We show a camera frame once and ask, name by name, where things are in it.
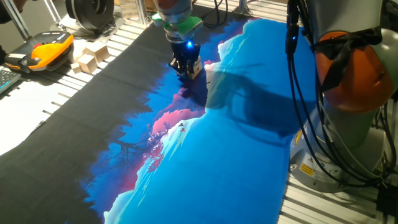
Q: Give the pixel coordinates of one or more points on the orange black teach pendant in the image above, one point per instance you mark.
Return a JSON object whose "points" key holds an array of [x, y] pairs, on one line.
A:
{"points": [[46, 51]]}

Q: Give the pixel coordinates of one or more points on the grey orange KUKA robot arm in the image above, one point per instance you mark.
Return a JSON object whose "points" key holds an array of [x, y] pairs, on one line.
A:
{"points": [[357, 77]]}

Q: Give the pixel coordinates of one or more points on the large wooden cube block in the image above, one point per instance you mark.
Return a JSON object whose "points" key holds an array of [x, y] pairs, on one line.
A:
{"points": [[98, 51]]}

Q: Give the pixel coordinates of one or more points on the green wrist mount plate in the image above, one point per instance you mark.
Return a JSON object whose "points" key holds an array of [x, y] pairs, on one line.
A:
{"points": [[186, 26]]}

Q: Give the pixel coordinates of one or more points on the small wooden block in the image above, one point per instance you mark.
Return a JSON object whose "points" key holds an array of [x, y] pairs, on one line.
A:
{"points": [[76, 68]]}

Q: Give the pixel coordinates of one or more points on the black computer keyboard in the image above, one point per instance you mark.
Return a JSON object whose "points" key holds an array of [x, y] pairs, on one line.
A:
{"points": [[7, 79]]}

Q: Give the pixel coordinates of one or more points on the aluminium post beside container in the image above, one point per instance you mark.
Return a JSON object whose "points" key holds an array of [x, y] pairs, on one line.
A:
{"points": [[142, 12]]}

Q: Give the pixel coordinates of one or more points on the thin metal rod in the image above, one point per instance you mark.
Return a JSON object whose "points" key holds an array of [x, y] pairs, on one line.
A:
{"points": [[53, 11]]}

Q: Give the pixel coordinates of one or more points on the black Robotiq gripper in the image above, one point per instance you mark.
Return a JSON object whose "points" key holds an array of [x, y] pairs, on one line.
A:
{"points": [[186, 51]]}

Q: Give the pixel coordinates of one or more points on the black round spool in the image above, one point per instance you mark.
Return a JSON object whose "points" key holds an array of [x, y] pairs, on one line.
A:
{"points": [[90, 12]]}

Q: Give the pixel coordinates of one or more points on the wooden Jenga block tower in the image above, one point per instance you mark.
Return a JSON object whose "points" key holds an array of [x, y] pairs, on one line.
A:
{"points": [[197, 69]]}

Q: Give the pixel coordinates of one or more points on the person's forearm black sleeve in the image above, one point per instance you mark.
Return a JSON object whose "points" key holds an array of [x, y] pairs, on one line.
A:
{"points": [[6, 15]]}

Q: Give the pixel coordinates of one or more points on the pale wooden block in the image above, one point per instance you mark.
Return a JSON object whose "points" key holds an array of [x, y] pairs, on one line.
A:
{"points": [[77, 49]]}

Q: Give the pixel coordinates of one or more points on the aluminium post with foot bracket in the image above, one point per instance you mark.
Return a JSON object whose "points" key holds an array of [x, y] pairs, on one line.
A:
{"points": [[242, 7]]}

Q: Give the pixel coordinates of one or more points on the blue landscape print cloth mat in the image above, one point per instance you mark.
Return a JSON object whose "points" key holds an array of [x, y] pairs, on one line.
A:
{"points": [[217, 171]]}

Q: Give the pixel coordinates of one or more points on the medium wooden cube block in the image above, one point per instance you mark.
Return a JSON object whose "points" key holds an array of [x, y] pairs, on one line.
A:
{"points": [[87, 63]]}

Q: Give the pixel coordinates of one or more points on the translucent beige container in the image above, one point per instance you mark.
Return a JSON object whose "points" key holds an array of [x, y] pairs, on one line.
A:
{"points": [[128, 8]]}

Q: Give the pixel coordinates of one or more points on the slanted aluminium frame post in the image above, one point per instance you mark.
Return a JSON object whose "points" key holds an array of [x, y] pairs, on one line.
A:
{"points": [[15, 18]]}

